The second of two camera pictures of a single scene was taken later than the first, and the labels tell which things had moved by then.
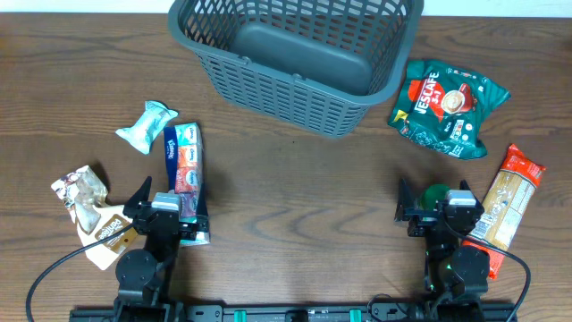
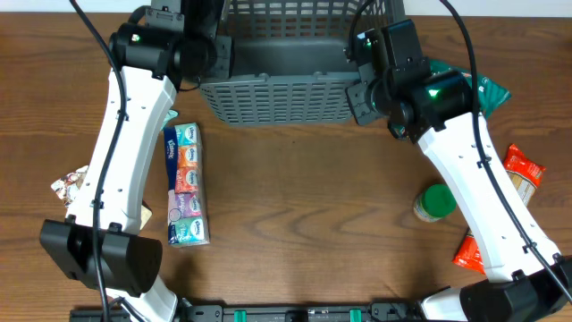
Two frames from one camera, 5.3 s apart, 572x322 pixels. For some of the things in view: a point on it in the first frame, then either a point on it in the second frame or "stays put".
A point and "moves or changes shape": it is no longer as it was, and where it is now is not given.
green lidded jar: [432, 195] stays put
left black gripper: [146, 222] to [222, 55]
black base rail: [297, 314] stays put
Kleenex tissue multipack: [184, 173] stays put
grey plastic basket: [315, 63] moves or changes shape
